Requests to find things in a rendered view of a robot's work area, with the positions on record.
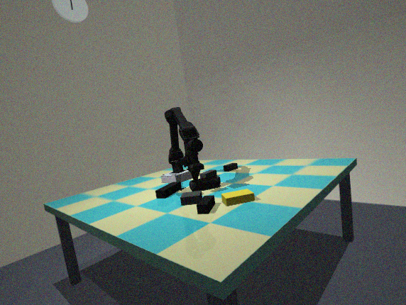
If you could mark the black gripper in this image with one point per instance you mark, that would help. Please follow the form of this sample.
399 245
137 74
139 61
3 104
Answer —
194 166

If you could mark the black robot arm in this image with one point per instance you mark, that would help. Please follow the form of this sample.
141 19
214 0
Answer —
189 135

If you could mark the yellow rectangular block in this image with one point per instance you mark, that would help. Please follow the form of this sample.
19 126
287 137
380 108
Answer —
238 197

